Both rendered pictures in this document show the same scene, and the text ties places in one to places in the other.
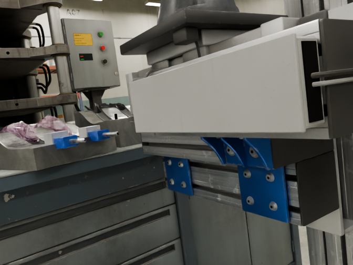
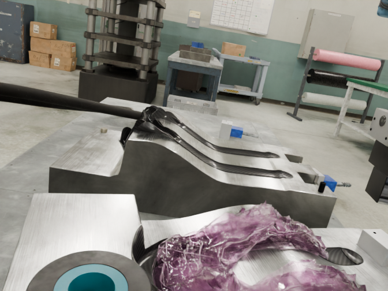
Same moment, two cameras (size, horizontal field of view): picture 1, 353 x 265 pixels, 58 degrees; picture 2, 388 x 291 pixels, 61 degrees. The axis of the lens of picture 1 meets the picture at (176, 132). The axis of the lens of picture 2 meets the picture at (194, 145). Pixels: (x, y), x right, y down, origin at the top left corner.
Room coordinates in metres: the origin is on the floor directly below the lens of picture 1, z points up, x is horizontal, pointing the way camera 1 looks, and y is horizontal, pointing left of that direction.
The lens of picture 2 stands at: (0.92, 0.77, 1.11)
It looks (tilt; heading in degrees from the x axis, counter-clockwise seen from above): 18 degrees down; 304
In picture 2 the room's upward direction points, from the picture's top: 10 degrees clockwise
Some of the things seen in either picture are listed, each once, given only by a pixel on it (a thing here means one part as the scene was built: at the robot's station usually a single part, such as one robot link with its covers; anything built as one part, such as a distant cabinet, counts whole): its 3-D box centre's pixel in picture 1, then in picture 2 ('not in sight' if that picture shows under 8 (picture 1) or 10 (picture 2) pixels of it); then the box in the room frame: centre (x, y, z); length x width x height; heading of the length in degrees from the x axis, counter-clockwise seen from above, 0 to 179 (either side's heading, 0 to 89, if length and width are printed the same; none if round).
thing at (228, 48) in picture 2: not in sight; (232, 51); (4.34, -5.02, 0.94); 0.41 x 0.33 x 0.29; 44
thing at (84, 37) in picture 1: (101, 143); not in sight; (1.97, 0.47, 0.74); 0.31 x 0.22 x 1.47; 126
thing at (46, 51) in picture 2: not in sight; (53, 47); (7.27, -3.06, 0.42); 0.86 x 0.33 x 0.83; 36
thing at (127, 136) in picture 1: (118, 123); (194, 159); (1.28, 0.22, 0.87); 0.50 x 0.26 x 0.14; 36
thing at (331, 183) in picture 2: not in sight; (327, 183); (1.07, -0.05, 0.83); 0.13 x 0.05 x 0.05; 47
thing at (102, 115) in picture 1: (116, 111); (206, 140); (1.26, 0.22, 0.92); 0.35 x 0.16 x 0.09; 36
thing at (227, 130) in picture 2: not in sight; (239, 132); (1.42, -0.22, 0.83); 0.13 x 0.05 x 0.05; 29
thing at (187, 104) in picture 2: not in sight; (191, 107); (3.23, -2.45, 0.28); 0.61 x 0.41 x 0.15; 36
